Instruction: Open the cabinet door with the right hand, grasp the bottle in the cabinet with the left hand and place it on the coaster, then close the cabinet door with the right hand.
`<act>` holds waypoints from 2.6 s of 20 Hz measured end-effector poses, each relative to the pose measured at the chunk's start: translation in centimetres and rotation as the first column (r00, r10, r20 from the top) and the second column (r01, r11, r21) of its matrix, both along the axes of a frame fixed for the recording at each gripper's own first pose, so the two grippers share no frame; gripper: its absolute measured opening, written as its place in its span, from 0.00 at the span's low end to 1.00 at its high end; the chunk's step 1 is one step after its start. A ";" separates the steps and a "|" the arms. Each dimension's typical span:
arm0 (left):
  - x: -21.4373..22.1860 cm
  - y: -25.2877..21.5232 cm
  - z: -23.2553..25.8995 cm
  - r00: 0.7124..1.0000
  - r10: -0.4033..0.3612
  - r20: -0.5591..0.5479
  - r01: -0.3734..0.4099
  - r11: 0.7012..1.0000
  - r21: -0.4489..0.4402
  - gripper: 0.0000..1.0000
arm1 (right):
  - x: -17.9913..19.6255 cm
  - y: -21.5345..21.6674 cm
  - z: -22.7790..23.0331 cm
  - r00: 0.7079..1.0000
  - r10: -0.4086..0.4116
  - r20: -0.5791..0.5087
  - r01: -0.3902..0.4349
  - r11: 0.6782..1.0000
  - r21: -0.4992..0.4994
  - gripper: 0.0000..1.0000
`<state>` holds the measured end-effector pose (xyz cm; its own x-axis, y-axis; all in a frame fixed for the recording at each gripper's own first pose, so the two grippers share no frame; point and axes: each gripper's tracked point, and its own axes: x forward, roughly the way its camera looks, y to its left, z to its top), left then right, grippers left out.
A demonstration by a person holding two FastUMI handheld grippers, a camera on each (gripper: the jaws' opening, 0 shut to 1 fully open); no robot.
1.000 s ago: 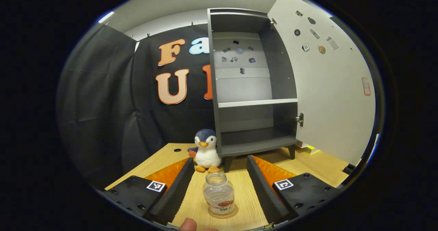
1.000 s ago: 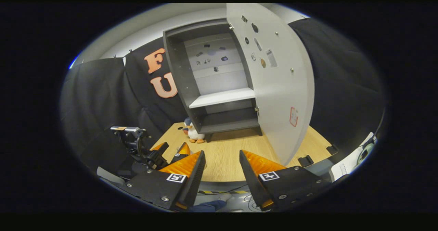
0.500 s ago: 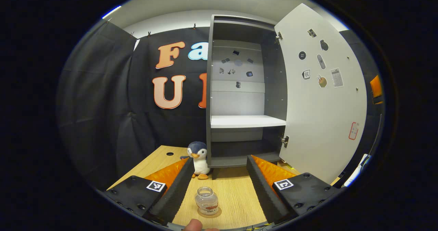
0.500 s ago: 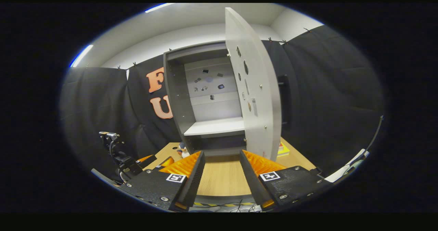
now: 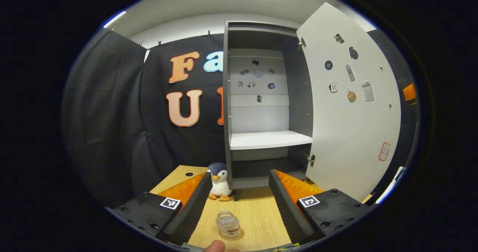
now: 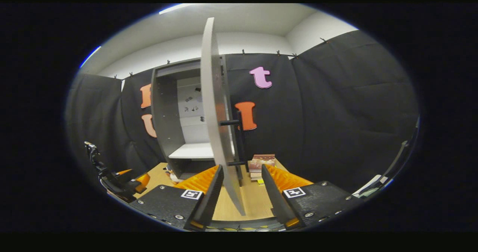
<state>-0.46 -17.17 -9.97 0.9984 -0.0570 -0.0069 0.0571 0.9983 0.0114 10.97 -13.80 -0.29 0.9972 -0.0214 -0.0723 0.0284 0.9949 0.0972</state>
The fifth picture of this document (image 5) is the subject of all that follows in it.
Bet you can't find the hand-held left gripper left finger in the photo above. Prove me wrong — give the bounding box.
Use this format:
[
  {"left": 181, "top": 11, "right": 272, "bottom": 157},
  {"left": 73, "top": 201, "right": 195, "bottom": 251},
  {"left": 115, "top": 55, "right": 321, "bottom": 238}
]
[{"left": 108, "top": 172, "right": 214, "bottom": 246}]

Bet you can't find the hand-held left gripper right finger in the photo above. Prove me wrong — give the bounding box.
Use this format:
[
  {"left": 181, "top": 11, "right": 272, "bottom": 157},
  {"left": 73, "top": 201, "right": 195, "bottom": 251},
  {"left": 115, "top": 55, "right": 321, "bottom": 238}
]
[{"left": 268, "top": 169, "right": 376, "bottom": 246}]

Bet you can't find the clear plastic bottle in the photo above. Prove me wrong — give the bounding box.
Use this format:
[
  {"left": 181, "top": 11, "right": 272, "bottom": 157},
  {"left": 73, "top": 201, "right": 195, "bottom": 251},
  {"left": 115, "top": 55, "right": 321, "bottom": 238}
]
[{"left": 216, "top": 211, "right": 241, "bottom": 239}]

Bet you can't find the round brown coaster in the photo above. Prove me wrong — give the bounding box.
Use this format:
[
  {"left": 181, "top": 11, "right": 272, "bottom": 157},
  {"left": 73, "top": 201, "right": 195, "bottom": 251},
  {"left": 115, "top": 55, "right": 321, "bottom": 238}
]
[{"left": 219, "top": 228, "right": 245, "bottom": 241}]

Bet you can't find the beige cabinet door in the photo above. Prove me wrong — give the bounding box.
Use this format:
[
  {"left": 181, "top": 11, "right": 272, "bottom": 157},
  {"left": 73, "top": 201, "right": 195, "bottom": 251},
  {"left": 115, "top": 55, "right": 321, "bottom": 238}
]
[{"left": 296, "top": 3, "right": 402, "bottom": 202}]

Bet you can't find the white cabinet shelf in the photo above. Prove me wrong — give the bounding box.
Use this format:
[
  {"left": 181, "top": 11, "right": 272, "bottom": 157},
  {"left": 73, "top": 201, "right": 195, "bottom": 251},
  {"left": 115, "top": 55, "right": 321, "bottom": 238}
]
[{"left": 230, "top": 130, "right": 313, "bottom": 150}]

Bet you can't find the penguin plush toy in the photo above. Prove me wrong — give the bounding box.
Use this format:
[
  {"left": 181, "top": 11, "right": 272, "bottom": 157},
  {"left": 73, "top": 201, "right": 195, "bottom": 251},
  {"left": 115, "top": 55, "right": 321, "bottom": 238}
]
[{"left": 207, "top": 162, "right": 234, "bottom": 202}]

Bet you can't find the black backdrop cloth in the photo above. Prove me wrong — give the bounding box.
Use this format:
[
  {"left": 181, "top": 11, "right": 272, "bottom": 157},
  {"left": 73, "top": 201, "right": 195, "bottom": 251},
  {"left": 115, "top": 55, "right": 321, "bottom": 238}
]
[{"left": 62, "top": 30, "right": 419, "bottom": 208}]

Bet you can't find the row of black cloth clips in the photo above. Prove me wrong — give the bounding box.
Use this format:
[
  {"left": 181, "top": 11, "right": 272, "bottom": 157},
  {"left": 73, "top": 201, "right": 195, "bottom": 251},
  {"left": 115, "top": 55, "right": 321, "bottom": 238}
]
[{"left": 110, "top": 26, "right": 212, "bottom": 47}]

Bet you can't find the ceiling light strip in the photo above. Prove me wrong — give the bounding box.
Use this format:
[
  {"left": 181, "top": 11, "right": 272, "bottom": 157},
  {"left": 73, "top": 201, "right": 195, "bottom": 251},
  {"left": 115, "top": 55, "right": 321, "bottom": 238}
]
[{"left": 103, "top": 10, "right": 127, "bottom": 28}]

